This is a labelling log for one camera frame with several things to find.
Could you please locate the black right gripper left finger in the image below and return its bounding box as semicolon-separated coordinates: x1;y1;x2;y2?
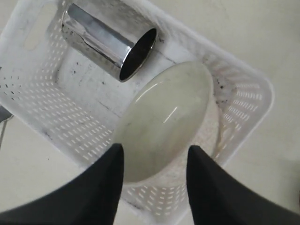
0;144;124;225

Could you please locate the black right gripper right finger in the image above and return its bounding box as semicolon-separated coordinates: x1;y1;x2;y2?
187;145;300;225

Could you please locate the white perforated plastic basket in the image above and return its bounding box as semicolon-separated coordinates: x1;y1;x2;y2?
0;0;275;225

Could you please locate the white speckled ceramic bowl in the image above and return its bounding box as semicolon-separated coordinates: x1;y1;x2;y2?
113;61;220;187

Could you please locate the shiny steel cup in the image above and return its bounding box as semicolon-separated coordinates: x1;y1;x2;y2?
61;0;158;83

